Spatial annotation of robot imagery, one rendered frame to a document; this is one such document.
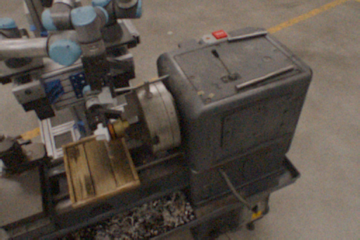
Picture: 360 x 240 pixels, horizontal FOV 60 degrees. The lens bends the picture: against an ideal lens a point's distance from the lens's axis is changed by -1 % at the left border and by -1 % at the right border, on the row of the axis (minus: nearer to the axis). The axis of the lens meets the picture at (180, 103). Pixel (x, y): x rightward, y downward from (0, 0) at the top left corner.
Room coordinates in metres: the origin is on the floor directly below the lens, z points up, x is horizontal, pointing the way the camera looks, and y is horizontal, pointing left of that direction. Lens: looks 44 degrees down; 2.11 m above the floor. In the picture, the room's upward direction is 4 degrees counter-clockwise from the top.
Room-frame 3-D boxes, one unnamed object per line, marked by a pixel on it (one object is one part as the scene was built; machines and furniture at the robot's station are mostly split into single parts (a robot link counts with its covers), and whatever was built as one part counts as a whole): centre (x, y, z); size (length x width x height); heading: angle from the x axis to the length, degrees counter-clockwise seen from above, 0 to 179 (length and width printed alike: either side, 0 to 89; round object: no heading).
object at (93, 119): (1.01, 0.39, 1.08); 0.12 x 0.09 x 0.08; 19
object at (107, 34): (1.58, 0.37, 1.21); 0.15 x 0.15 x 0.10
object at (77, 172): (0.89, 0.40, 0.89); 0.36 x 0.30 x 0.04; 20
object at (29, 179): (0.79, 0.72, 0.95); 0.43 x 0.17 x 0.05; 20
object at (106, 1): (1.58, 0.37, 1.33); 0.13 x 0.12 x 0.14; 86
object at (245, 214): (0.87, -0.33, 0.41); 0.34 x 0.17 x 0.82; 110
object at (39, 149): (0.86, 0.72, 0.99); 0.20 x 0.10 x 0.05; 110
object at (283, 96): (1.14, -0.24, 1.06); 0.59 x 0.48 x 0.39; 110
